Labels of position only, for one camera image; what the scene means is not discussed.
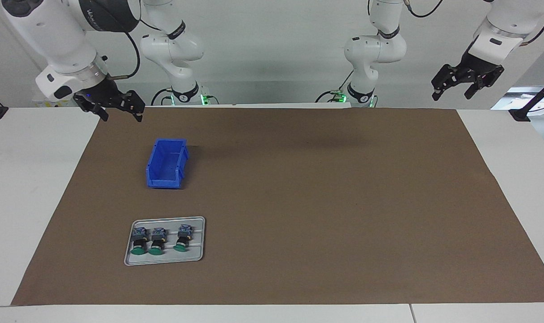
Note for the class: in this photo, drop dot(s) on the silver metal tray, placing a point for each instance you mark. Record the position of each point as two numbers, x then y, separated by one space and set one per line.
195 242

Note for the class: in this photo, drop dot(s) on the white crumpled sheets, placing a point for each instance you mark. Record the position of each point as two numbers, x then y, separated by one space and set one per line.
505 101

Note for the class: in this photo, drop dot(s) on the green push button switch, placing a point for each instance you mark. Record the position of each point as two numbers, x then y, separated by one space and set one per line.
139 242
157 242
182 237

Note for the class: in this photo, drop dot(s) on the black pole stand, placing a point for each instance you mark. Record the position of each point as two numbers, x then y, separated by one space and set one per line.
519 115

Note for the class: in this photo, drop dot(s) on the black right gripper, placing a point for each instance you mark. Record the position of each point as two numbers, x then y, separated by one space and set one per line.
101 94

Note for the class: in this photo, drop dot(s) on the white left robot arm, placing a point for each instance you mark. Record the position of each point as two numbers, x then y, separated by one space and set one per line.
375 49

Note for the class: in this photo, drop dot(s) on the brown table mat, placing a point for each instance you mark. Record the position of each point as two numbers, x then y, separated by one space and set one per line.
299 246

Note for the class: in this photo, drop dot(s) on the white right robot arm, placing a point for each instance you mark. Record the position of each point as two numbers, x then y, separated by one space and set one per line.
52 31

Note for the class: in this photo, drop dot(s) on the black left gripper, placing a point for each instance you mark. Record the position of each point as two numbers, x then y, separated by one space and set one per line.
478 67

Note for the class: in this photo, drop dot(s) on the blue plastic bin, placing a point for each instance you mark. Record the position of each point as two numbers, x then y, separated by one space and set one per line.
166 163

